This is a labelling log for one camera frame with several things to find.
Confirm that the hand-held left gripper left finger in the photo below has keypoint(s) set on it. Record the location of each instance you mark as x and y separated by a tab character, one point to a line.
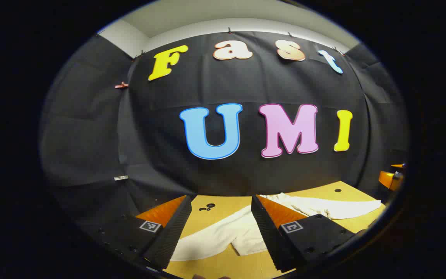
174	228

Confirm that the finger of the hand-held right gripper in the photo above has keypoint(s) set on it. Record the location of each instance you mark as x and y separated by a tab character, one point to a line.
387	178

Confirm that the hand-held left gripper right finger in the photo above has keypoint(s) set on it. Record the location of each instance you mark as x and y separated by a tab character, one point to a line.
267	236

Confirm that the white long-sleeved garment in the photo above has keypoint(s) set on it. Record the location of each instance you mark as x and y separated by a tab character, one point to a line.
215	236

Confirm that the copper spring clip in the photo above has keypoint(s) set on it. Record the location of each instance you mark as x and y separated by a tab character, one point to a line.
121	85

